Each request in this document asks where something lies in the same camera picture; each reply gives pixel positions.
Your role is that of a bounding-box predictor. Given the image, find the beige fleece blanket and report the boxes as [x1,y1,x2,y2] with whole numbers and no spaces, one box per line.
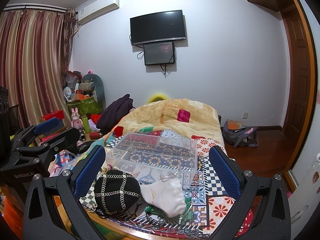
[116,99,224,145]

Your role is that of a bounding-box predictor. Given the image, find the large black wall television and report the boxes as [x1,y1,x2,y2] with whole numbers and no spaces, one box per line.
[130,10,187,45]

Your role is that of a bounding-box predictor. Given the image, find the clear plastic storage box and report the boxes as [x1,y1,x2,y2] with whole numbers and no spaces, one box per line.
[106,132,197,189]

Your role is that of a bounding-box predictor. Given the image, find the patchwork patterned tablecloth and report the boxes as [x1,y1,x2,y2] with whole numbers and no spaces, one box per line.
[80,127,254,239]

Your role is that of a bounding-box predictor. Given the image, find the green cylinder bottle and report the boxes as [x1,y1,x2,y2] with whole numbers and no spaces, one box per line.
[81,115,91,133]

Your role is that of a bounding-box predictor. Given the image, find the grey backpack on floor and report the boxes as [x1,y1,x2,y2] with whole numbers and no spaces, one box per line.
[222,119,259,148]

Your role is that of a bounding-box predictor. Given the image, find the green knit cloth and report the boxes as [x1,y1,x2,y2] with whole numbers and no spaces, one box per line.
[144,203,194,226]

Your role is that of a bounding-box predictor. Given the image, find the brown wooden door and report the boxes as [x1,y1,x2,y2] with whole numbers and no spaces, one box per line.
[281,5,317,171]

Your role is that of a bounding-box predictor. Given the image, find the striped red gold curtain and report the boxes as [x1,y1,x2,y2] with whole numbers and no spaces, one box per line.
[1,9,76,128]

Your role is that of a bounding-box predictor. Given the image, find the white drawstring pouch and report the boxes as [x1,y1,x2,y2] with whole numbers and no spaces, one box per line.
[140,178,187,218]

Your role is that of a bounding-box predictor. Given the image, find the checkered pouch with gold tie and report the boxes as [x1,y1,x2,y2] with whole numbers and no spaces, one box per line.
[79,181,97,212]

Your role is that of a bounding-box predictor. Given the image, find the small black wall monitor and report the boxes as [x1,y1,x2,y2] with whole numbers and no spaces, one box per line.
[143,42,175,66]

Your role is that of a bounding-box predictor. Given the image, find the wall power socket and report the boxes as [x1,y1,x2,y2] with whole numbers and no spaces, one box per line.
[242,112,248,119]

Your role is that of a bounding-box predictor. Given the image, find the red box stack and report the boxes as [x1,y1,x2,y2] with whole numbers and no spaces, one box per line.
[39,110,65,123]

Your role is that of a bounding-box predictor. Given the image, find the white air conditioner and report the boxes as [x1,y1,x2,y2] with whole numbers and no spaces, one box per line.
[76,0,120,25]

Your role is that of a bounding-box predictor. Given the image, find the dark purple clothing pile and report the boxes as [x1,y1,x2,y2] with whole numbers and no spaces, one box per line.
[96,94,134,134]

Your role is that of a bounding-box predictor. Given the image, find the pink bunny toy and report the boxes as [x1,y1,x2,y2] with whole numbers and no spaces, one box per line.
[71,107,84,130]

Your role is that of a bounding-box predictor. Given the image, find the yellow green chair back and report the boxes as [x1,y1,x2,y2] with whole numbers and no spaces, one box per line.
[147,93,169,103]

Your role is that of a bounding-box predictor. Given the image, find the grey plush toy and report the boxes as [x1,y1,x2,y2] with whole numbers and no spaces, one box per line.
[78,74,105,103]

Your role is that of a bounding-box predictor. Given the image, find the green gift box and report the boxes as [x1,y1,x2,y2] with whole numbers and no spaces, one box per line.
[67,97,103,116]

